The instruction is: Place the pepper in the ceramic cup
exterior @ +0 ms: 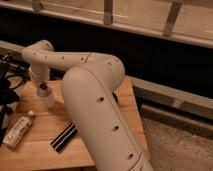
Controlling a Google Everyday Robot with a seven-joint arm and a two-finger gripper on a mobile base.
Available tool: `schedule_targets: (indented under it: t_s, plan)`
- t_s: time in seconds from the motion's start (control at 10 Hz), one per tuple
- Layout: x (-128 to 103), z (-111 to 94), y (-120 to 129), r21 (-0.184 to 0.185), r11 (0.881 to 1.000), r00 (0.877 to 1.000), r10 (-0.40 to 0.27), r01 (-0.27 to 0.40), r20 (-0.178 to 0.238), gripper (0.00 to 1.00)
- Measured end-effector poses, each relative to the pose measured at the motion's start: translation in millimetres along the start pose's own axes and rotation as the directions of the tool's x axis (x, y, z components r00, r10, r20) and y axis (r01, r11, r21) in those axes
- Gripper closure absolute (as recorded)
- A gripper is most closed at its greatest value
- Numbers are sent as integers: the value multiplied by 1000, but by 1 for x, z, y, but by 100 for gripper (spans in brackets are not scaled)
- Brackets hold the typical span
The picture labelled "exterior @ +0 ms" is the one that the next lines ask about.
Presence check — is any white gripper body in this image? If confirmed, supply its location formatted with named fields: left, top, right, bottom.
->
left=36, top=82, right=54, bottom=108

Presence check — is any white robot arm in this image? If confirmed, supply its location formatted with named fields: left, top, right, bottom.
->
left=22, top=40, right=154, bottom=171

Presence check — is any white plastic bottle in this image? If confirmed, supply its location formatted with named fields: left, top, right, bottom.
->
left=3, top=110, right=36, bottom=148

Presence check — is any black striped flat object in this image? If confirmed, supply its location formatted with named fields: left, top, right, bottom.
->
left=51, top=123, right=78, bottom=152

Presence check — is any black cables and equipment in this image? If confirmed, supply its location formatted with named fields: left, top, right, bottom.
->
left=0, top=52, right=30, bottom=145

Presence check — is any metal window railing frame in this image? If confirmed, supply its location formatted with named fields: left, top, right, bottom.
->
left=0, top=0, right=213, bottom=49

